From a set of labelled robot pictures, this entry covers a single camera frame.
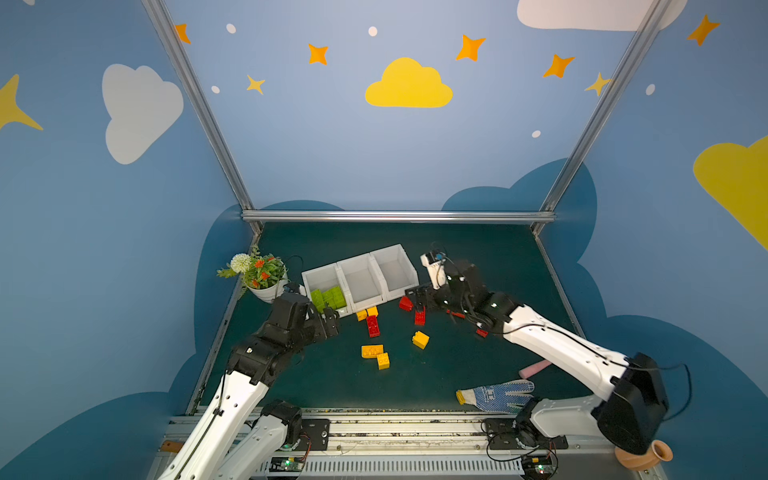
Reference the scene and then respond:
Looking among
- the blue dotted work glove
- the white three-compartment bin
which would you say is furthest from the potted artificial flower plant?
the blue dotted work glove

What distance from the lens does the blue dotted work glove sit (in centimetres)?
80

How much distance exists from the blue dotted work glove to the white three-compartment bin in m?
0.37

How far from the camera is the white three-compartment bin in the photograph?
3.19 feet
